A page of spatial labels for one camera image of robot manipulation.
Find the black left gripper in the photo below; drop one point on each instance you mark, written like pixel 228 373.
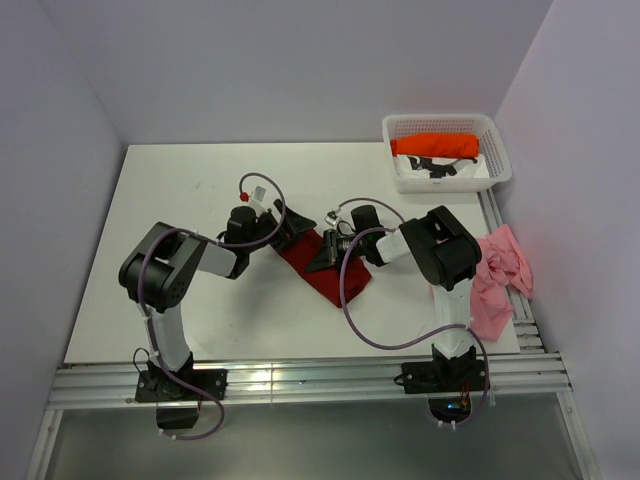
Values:
pixel 292 223

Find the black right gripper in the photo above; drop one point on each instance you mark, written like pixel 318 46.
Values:
pixel 330 252

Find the dark red t shirt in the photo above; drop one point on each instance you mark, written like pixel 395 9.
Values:
pixel 326 281

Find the white plastic basket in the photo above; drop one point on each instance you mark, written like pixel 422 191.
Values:
pixel 491 147

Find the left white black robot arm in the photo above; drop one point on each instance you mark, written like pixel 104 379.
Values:
pixel 158 272

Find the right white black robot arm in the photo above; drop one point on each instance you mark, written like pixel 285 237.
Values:
pixel 445 252

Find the white black printed t shirt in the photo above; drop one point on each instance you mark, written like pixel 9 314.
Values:
pixel 435 168

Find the rolled orange t shirt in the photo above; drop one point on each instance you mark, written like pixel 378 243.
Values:
pixel 446 145

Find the pink t shirt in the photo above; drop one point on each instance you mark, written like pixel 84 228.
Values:
pixel 503 264

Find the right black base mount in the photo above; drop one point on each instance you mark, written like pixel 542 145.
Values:
pixel 461 385

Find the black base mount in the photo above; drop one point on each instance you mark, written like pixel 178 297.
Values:
pixel 178 404
pixel 461 385

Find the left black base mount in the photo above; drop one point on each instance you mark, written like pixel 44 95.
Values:
pixel 178 404

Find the aluminium rail frame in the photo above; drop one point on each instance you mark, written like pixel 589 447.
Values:
pixel 326 419

